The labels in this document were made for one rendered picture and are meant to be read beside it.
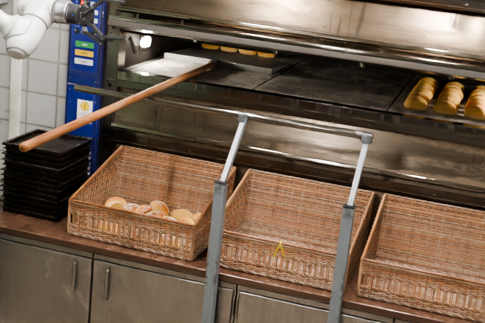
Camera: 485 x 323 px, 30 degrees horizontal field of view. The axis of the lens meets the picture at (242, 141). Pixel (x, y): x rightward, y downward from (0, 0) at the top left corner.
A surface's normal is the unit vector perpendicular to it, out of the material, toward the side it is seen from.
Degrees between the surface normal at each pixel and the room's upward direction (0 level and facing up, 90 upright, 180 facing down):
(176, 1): 70
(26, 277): 90
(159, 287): 90
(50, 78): 90
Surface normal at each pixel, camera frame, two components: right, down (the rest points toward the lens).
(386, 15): -0.24, -0.13
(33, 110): -0.29, 0.22
